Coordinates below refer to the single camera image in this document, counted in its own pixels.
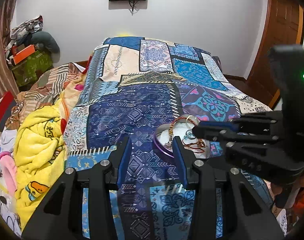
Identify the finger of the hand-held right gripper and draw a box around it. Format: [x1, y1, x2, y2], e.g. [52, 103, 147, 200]
[228, 112, 283, 132]
[192, 121, 280, 155]

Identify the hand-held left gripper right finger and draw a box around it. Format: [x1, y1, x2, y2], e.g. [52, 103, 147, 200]
[172, 136, 285, 240]

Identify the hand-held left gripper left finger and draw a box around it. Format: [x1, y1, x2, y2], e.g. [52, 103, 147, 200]
[22, 136, 132, 240]

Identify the red string bracelet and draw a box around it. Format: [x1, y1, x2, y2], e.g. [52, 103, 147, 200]
[181, 129, 208, 153]

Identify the silver bangle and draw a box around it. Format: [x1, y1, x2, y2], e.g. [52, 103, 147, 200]
[183, 114, 201, 126]

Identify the purple heart-shaped tin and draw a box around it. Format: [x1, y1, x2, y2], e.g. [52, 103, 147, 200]
[153, 123, 210, 158]

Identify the brown beaded bracelet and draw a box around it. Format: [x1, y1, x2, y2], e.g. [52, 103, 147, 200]
[168, 115, 194, 148]

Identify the wooden door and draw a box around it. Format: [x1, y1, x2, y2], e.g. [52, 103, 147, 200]
[247, 0, 304, 111]

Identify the patchwork blue blanket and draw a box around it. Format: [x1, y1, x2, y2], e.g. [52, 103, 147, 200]
[63, 37, 275, 240]

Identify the yellow fleece blanket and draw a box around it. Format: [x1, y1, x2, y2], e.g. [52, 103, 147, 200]
[13, 104, 68, 230]

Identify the striped brown blanket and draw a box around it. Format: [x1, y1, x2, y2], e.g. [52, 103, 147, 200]
[11, 62, 89, 121]

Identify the pink cloth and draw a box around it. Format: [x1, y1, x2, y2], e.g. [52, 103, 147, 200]
[0, 152, 18, 194]

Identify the white printed cloth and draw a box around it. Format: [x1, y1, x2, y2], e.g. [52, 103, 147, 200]
[0, 130, 23, 237]

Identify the green patterned box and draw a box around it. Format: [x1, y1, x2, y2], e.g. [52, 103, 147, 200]
[12, 50, 54, 87]

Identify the red box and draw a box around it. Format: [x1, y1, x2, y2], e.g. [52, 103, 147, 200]
[0, 91, 17, 126]

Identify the orange box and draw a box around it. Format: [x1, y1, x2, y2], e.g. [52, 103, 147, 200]
[13, 44, 36, 65]

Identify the striped brown curtain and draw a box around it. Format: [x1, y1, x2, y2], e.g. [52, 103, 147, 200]
[0, 0, 26, 105]

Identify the pile of clutter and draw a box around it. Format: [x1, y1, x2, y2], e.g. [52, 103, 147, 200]
[5, 15, 44, 55]

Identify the black monitor cable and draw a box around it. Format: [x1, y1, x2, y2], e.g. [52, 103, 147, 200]
[128, 0, 138, 15]

